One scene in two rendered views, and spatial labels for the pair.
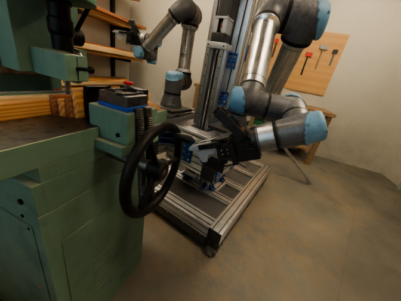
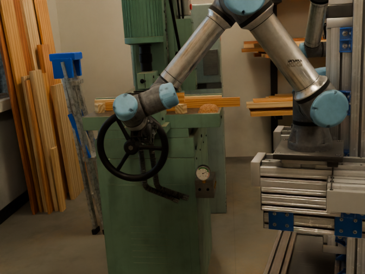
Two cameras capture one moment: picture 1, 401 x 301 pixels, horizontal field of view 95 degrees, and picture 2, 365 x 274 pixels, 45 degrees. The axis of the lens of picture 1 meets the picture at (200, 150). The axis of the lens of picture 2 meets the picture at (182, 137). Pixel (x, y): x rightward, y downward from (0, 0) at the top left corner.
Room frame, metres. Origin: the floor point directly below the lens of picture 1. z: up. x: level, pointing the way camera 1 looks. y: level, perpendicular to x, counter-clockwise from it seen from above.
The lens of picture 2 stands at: (0.44, -1.58, 1.22)
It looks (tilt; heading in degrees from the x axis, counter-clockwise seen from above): 13 degrees down; 82
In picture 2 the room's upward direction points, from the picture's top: 3 degrees counter-clockwise
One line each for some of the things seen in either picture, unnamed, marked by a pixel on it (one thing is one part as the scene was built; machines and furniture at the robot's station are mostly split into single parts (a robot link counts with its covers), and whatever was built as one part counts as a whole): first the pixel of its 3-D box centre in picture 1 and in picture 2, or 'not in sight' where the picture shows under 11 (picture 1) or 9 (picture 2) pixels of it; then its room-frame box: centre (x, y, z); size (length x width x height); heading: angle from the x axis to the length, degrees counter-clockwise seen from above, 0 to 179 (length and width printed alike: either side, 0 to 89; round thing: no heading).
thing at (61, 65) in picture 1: (61, 67); (149, 81); (0.57, 0.46, 1.03); 0.14 x 0.07 x 0.09; 73
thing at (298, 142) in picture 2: (235, 119); (309, 132); (1.07, -0.16, 0.87); 0.15 x 0.15 x 0.10
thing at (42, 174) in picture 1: (85, 138); (148, 128); (0.55, 0.38, 0.82); 0.40 x 0.21 x 0.04; 163
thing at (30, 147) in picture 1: (104, 126); (152, 119); (0.57, 0.33, 0.87); 0.61 x 0.30 x 0.06; 163
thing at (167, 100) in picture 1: (171, 98); not in sight; (1.31, 0.27, 0.87); 0.15 x 0.15 x 0.10
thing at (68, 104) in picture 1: (95, 104); not in sight; (0.60, 0.37, 0.93); 0.19 x 0.02 x 0.05; 163
